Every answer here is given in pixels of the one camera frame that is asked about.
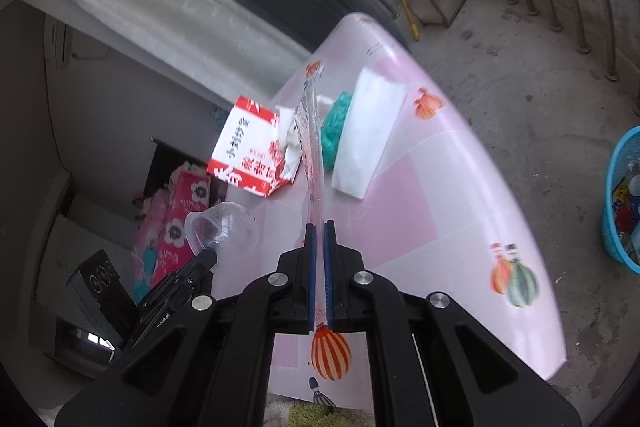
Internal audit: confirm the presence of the green plastic bag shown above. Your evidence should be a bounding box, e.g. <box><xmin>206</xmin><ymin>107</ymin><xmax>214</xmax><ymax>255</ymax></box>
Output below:
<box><xmin>320</xmin><ymin>92</ymin><xmax>352</xmax><ymax>172</ymax></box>

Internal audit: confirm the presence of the pink floral bedding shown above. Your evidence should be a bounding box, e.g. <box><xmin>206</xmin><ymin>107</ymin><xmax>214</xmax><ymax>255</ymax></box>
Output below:
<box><xmin>131</xmin><ymin>162</ymin><xmax>212</xmax><ymax>303</ymax></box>

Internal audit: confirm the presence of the red white paper carton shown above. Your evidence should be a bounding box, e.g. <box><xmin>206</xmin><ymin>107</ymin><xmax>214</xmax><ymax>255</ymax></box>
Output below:
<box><xmin>206</xmin><ymin>96</ymin><xmax>299</xmax><ymax>197</ymax></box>

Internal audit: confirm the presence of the pink balloon pattern tablecloth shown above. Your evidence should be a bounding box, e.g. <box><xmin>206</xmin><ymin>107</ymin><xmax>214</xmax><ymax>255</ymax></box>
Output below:
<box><xmin>214</xmin><ymin>13</ymin><xmax>566</xmax><ymax>412</ymax></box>

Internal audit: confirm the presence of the clear plastic cup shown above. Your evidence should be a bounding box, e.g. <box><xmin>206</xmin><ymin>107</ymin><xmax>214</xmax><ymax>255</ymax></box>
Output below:
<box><xmin>184</xmin><ymin>202</ymin><xmax>259</xmax><ymax>256</ymax></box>

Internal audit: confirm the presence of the blue plastic trash basket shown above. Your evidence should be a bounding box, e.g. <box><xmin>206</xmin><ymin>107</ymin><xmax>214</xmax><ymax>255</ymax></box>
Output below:
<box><xmin>601</xmin><ymin>127</ymin><xmax>639</xmax><ymax>275</ymax></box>

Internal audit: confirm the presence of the clear printed plastic bag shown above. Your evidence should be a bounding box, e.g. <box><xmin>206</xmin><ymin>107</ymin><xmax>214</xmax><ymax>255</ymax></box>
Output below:
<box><xmin>295</xmin><ymin>75</ymin><xmax>326</xmax><ymax>333</ymax></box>

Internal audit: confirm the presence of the white curtain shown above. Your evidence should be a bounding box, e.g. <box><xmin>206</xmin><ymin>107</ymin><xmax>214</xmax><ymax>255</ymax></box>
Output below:
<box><xmin>22</xmin><ymin>0</ymin><xmax>309</xmax><ymax>104</ymax></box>

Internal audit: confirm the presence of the black electronic device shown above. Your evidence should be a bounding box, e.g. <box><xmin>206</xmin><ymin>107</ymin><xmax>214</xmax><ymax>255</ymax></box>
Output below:
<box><xmin>66</xmin><ymin>249</ymin><xmax>138</xmax><ymax>350</ymax></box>

